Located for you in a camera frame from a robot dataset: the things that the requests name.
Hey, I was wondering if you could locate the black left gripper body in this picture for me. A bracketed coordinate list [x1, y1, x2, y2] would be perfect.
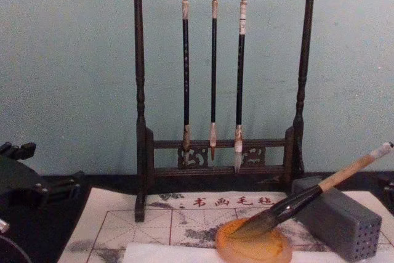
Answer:
[0, 155, 50, 212]

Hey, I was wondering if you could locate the black table cloth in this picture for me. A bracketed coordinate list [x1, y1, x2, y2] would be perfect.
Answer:
[0, 170, 394, 263]

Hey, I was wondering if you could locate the grey perforated stone block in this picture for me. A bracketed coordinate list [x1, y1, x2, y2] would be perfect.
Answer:
[291, 176, 383, 261]

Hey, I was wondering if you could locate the white felt mat, red grid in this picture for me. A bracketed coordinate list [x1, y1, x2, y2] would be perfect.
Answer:
[57, 186, 394, 263]

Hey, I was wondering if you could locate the white paper sheet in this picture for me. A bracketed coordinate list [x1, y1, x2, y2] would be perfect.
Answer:
[123, 242, 394, 263]

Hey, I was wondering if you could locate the dark wooden brush rack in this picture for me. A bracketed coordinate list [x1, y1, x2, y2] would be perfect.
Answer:
[106, 0, 347, 223]

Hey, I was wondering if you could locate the orange ink dish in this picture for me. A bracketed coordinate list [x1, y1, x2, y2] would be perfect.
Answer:
[214, 217, 293, 263]

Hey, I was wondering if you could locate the hanging brush with brown tip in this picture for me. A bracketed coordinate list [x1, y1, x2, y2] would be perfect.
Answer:
[180, 0, 192, 165]

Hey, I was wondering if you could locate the thin hanging calligraphy brush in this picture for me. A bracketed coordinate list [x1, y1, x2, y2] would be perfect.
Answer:
[209, 0, 220, 161]

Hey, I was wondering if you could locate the hanging brush with white tip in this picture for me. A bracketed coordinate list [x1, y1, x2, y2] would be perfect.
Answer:
[233, 0, 249, 174]

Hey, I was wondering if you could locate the large bamboo-handled calligraphy brush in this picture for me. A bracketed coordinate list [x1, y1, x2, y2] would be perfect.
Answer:
[229, 142, 394, 239]

